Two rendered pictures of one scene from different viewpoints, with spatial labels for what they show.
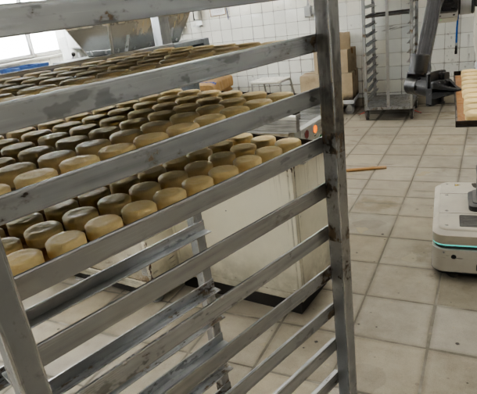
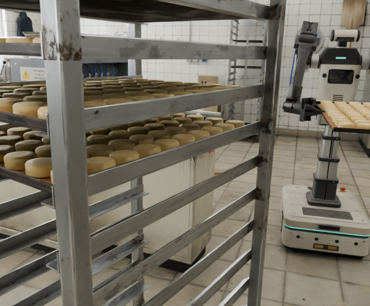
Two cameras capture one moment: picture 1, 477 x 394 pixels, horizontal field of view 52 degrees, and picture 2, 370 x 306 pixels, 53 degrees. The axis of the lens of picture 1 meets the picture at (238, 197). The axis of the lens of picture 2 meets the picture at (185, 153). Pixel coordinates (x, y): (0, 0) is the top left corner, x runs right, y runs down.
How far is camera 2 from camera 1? 0.22 m
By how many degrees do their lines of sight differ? 13
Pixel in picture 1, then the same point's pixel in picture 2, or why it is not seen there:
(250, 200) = (158, 181)
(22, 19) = not seen: outside the picture
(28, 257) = not seen: hidden behind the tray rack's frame
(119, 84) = (163, 45)
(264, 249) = (164, 221)
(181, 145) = (188, 102)
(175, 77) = (193, 50)
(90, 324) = (116, 231)
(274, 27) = (164, 65)
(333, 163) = (267, 141)
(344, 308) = (260, 252)
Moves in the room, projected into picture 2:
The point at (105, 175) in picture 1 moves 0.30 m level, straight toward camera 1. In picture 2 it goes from (144, 112) to (273, 164)
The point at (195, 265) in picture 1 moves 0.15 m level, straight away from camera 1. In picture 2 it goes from (183, 198) to (162, 174)
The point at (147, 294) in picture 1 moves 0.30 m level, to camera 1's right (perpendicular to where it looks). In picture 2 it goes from (153, 214) to (314, 204)
